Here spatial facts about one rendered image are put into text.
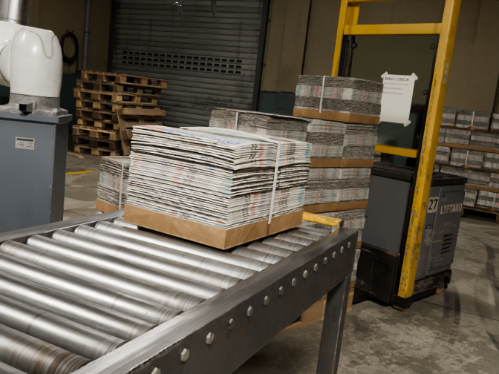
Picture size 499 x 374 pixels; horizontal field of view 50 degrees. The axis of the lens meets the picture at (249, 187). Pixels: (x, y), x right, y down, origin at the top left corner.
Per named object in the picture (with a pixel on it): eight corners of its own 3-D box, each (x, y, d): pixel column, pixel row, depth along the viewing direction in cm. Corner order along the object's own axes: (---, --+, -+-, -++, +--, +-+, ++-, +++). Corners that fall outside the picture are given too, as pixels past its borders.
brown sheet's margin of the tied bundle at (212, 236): (165, 213, 140) (167, 197, 139) (262, 237, 126) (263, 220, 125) (122, 221, 126) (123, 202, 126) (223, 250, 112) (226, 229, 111)
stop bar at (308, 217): (212, 199, 170) (212, 192, 170) (344, 226, 152) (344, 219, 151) (206, 199, 167) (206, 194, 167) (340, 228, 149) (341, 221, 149)
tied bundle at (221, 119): (204, 156, 260) (209, 107, 256) (247, 156, 281) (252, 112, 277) (261, 169, 234) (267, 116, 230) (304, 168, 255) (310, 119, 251)
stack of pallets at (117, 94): (118, 148, 976) (123, 76, 956) (162, 156, 942) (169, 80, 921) (67, 151, 854) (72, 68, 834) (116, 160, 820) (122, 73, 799)
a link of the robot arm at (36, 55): (23, 95, 167) (27, 22, 164) (-4, 90, 179) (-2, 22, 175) (70, 99, 179) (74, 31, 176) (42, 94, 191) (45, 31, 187)
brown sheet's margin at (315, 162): (249, 155, 281) (250, 147, 280) (286, 156, 301) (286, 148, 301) (305, 167, 255) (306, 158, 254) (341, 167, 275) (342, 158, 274)
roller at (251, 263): (102, 237, 131) (103, 217, 130) (278, 286, 111) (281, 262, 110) (87, 241, 127) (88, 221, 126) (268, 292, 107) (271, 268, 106)
